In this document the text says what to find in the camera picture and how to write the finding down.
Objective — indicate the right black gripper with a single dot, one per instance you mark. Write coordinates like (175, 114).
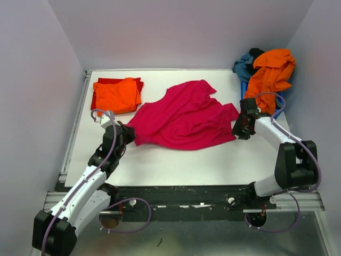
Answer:
(240, 127)

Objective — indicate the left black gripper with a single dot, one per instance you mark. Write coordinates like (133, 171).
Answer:
(127, 134)

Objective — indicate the magenta t shirt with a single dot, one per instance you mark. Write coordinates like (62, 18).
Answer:
(187, 117)

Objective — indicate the orange t shirt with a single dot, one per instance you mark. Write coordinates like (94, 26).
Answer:
(117, 97)
(274, 69)

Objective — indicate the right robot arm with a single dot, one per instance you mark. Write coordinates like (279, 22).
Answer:
(296, 167)

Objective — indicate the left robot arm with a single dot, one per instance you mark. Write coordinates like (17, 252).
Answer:
(55, 231)

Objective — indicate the folded orange t shirt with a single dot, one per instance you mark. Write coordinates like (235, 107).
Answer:
(117, 97)

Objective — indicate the blue plastic bin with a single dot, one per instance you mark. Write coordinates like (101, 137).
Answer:
(279, 100)

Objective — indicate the blue grey t shirt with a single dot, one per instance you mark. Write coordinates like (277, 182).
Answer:
(243, 67)

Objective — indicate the black t shirt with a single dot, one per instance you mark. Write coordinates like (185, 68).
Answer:
(254, 54)

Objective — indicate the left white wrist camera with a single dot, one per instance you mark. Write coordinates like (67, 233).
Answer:
(107, 119)

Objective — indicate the aluminium frame rail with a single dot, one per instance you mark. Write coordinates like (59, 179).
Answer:
(310, 202)

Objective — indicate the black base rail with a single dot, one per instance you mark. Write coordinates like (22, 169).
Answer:
(182, 203)

